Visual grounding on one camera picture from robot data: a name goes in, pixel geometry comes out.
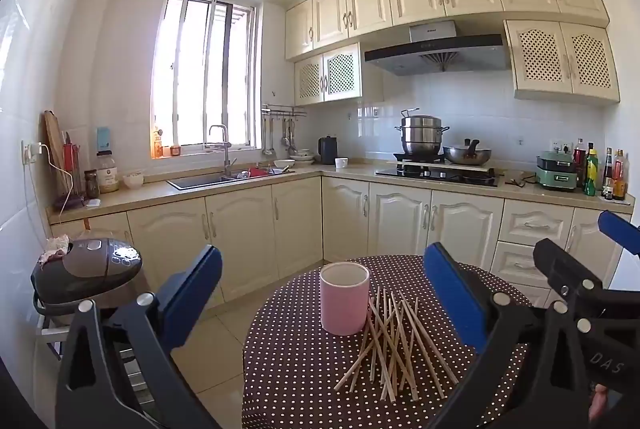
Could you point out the sliding kitchen window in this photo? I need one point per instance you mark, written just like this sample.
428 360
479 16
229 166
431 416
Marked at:
190 74

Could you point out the cream base cabinets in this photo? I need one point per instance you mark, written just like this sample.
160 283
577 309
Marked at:
240 234

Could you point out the small white pad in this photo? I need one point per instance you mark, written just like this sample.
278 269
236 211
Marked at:
92 203

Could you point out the pile of wooden chopsticks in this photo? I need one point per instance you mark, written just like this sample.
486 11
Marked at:
387 334

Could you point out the dark red-capped bottle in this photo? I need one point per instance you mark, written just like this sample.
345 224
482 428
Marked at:
579 161

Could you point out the cream lattice door cabinet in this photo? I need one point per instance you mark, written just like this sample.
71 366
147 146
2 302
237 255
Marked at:
560 59
327 74

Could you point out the black rice cooker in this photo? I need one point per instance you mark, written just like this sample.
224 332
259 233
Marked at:
85 266

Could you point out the black range hood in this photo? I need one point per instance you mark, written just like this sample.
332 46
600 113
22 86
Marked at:
435 54

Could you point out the white wall socket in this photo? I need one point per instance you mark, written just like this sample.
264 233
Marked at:
560 145

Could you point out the hanging metal ladle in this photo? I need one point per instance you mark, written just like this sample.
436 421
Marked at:
268 144

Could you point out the small white bowl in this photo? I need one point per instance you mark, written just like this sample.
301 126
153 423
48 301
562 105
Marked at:
133 180

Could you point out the steel kitchen sink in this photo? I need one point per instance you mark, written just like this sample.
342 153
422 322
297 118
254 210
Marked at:
200 181

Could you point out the brown polka dot tablecloth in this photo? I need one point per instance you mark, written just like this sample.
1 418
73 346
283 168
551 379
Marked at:
300 359

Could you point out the pink cup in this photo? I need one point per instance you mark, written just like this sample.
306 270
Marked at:
342 309

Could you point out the small dark jar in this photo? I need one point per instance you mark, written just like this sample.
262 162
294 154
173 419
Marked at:
91 185

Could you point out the black kettle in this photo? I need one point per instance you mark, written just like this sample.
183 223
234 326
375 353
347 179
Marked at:
327 151

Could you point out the wooden cutting board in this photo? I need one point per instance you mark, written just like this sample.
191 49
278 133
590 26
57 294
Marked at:
52 134

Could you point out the red kitchen tool set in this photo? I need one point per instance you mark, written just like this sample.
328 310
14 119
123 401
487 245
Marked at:
72 159

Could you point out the steel steamer pot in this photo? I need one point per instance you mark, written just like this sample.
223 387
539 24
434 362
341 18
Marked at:
420 136

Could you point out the person's right hand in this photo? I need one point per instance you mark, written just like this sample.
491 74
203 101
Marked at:
597 404

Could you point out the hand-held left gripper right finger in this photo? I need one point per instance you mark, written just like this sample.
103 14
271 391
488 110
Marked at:
450 289

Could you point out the dark sauce bottle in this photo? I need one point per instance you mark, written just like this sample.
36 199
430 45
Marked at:
608 176

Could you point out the small orange jar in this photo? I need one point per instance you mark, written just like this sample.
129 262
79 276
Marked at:
175 151

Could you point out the wall socket with charger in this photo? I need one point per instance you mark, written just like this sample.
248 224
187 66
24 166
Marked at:
31 151

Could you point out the orange bottle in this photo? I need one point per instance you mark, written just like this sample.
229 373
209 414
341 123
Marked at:
158 145

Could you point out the stack of white dishes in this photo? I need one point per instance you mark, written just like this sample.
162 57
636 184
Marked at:
301 156

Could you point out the black gas stove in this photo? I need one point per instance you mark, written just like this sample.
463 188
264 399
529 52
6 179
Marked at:
435 174

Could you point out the small white cup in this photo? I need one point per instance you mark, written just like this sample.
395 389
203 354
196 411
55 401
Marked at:
341 163

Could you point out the hanging metal skimmer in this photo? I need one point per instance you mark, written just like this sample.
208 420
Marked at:
288 136

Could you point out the green bottle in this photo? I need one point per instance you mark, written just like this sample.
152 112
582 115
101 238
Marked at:
591 174

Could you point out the light blue box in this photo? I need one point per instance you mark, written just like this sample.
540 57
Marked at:
103 138

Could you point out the large glass jar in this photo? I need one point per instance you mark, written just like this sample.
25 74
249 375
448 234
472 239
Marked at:
107 174

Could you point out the pink lace rag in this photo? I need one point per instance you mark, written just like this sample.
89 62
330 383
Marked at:
55 249

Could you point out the red basin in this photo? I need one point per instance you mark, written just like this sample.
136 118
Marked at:
257 171

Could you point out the green electric cooker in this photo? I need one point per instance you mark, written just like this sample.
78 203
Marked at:
557 171

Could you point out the steel faucet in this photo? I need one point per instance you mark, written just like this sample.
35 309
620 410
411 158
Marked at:
227 154

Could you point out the amber oil bottle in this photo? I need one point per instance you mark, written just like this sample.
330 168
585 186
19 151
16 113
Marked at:
620 176

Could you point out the purple cloth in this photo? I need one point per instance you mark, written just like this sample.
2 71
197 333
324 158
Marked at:
70 202

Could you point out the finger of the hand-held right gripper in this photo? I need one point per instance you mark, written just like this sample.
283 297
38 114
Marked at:
617 229
560 261

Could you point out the wall utensil rail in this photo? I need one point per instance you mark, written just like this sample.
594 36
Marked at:
282 110

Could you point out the steel wok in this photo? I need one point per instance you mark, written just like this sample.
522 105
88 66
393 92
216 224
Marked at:
467 155

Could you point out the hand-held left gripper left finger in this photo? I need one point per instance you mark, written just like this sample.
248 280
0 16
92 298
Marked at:
197 289

